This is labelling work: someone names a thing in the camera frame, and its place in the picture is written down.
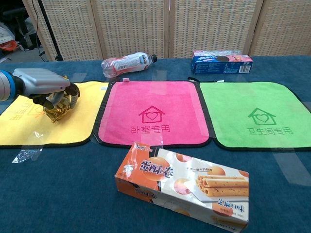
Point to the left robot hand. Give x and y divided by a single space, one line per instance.
41 81

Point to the gold foil snack pack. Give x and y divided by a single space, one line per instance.
58 110

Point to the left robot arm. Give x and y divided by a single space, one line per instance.
5 85

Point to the yellow cloth mat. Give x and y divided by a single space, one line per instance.
52 119

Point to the orange plastic bag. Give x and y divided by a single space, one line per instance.
9 46

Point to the black stand pole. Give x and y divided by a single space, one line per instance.
49 31

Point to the clear tape piece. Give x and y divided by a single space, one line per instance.
25 155

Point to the clear plastic drink bottle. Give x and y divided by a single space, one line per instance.
126 63

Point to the pink cloth mat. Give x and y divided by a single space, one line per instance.
155 114

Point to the woven folding screen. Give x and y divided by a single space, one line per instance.
170 26

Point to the orange white egg roll box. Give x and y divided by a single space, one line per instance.
179 184

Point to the blue cookie box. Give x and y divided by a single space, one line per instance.
221 63

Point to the green cloth mat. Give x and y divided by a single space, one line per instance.
255 114

